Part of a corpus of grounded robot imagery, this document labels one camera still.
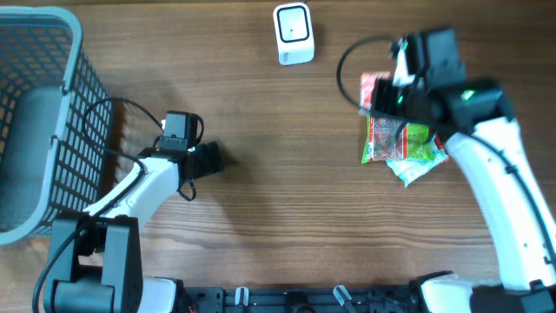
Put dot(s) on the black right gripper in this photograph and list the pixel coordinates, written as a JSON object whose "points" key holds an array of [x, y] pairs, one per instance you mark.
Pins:
{"points": [[381, 89]]}

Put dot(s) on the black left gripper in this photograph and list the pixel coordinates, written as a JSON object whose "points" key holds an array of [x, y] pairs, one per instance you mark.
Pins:
{"points": [[208, 154]]}

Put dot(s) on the red snack bar wrapper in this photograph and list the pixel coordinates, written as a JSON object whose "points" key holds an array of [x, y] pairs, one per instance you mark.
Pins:
{"points": [[438, 142]]}

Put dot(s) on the green candy bag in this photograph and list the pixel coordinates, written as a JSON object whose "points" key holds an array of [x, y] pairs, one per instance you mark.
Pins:
{"points": [[390, 140]]}

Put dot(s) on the red white small box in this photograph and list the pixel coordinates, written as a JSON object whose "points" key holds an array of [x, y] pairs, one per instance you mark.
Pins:
{"points": [[367, 86]]}

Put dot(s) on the teal white tissue pack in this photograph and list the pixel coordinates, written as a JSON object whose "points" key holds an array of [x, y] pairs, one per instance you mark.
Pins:
{"points": [[418, 163]]}

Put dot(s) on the grey plastic shopping basket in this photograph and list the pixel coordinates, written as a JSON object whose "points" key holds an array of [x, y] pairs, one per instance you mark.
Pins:
{"points": [[48, 88]]}

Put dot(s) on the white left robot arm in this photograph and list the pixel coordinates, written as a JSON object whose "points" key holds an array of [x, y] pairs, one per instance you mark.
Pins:
{"points": [[95, 262]]}

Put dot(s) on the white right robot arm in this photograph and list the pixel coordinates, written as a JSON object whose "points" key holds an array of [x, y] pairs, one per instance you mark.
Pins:
{"points": [[480, 132]]}

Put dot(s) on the white barcode scanner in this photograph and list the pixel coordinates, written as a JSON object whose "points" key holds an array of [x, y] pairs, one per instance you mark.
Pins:
{"points": [[294, 33]]}

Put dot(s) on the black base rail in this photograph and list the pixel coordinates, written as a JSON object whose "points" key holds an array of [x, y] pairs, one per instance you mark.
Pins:
{"points": [[374, 299]]}

